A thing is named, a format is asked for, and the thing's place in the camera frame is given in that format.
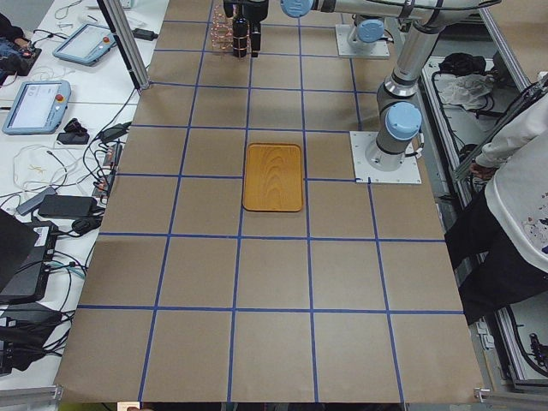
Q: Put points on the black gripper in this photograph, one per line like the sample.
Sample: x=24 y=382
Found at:
x=255 y=5

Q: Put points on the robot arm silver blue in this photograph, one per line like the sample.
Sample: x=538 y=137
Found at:
x=368 y=30
x=400 y=120

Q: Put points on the dark wine bottle right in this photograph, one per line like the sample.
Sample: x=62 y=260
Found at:
x=240 y=32

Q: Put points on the wooden tray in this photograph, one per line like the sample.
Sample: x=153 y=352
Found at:
x=273 y=178

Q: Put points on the teach pendant far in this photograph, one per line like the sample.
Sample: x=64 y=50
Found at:
x=86 y=45

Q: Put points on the teach pendant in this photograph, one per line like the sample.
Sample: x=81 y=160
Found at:
x=38 y=108
x=86 y=45

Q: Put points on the black small clamp device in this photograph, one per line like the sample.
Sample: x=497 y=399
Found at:
x=74 y=134

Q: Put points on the white crumpled cloth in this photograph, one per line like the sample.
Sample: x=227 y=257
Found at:
x=468 y=91

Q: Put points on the teach pendant near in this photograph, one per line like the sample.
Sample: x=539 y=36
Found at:
x=38 y=108

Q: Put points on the black power adapter brick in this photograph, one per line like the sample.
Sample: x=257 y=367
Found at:
x=66 y=206

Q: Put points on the black laptop computer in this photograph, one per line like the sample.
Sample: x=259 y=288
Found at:
x=26 y=248

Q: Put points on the person in white sweater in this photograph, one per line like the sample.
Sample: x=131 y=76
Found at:
x=507 y=220

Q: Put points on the black box with label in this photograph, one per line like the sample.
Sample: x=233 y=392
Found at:
x=25 y=329

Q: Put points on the copper wire bottle basket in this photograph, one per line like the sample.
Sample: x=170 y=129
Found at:
x=221 y=31

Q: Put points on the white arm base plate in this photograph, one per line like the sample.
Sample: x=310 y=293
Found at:
x=371 y=165
x=350 y=46

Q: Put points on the aluminium frame post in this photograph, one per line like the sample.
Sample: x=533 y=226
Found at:
x=118 y=24

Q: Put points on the black bag on frame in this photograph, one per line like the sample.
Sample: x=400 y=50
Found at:
x=460 y=64

